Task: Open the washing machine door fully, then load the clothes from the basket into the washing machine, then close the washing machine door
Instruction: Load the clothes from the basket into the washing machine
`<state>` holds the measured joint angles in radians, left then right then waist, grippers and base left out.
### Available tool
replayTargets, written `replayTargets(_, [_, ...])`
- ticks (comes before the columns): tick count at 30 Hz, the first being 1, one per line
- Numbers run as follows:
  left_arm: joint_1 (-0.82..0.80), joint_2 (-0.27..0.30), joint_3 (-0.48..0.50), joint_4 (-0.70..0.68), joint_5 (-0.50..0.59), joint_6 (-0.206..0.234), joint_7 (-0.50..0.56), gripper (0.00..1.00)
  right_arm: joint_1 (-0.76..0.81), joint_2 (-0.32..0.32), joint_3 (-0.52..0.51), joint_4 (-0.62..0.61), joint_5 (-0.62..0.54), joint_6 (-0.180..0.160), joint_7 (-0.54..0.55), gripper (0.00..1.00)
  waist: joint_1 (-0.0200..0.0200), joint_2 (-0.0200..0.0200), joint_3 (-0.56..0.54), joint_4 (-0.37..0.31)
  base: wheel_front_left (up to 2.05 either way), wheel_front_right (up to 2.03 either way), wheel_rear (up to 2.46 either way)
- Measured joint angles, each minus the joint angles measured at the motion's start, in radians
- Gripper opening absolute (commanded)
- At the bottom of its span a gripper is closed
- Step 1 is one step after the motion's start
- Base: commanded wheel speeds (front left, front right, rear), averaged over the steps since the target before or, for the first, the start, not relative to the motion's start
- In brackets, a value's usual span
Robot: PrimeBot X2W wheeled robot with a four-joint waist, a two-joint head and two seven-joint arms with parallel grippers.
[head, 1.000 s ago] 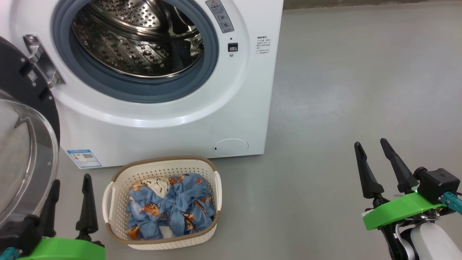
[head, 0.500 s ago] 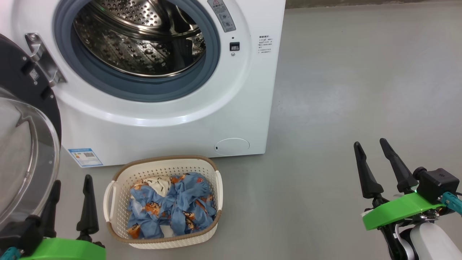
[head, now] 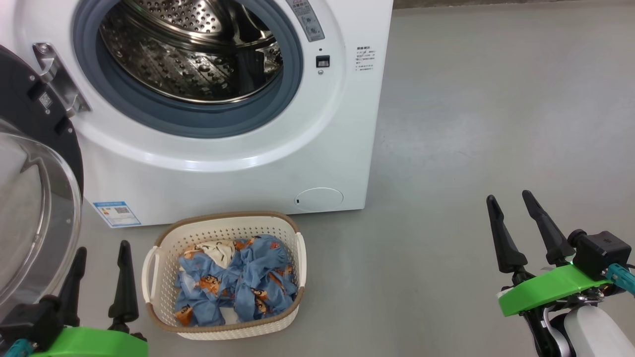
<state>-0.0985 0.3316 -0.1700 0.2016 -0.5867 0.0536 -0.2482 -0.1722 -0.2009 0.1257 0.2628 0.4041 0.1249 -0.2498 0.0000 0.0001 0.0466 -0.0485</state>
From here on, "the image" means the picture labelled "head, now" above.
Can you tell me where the cream garment with black marks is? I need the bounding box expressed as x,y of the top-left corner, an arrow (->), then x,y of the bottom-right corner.
191,240 -> 238,269

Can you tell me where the cream perforated laundry basket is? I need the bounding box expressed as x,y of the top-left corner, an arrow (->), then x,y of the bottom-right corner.
142,212 -> 307,341

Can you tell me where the grey warning sticker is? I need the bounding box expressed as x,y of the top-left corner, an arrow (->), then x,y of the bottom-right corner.
287,0 -> 325,43

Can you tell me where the white front-load washing machine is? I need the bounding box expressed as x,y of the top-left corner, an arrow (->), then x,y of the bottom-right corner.
0,0 -> 394,229

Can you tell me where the blue energy label sticker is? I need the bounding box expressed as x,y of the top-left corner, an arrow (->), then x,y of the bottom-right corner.
93,201 -> 142,229

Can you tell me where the chrome door hinge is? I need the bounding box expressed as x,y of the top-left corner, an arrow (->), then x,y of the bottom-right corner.
32,42 -> 91,117

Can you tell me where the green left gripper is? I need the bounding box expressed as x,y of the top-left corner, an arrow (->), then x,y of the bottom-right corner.
30,240 -> 149,357

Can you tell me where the black round glass washer door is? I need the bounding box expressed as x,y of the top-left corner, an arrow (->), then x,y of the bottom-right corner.
0,44 -> 85,310

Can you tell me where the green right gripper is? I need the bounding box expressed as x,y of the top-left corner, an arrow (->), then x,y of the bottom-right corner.
486,190 -> 613,318

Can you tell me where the teal camera cable connector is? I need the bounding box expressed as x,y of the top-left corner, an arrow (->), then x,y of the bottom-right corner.
4,339 -> 33,357
606,263 -> 635,298

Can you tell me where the blue cartoon print garment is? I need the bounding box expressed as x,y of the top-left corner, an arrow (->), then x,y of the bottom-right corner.
174,235 -> 299,328

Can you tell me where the grey rubber door gasket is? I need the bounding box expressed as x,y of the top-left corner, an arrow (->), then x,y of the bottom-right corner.
73,0 -> 304,139

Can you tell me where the black text instruction label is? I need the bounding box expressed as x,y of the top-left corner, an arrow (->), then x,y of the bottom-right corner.
355,46 -> 378,72

